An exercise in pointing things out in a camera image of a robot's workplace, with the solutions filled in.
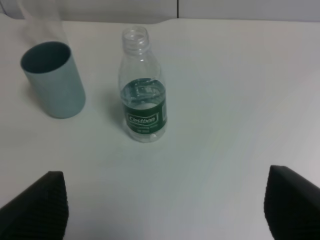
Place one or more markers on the tall clear glass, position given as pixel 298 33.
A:
pixel 43 22

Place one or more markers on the clear bottle with green label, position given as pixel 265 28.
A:
pixel 141 86

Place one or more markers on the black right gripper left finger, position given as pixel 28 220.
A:
pixel 40 212

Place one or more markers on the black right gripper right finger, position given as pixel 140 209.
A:
pixel 291 205

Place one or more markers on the teal green plastic cup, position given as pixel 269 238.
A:
pixel 54 78

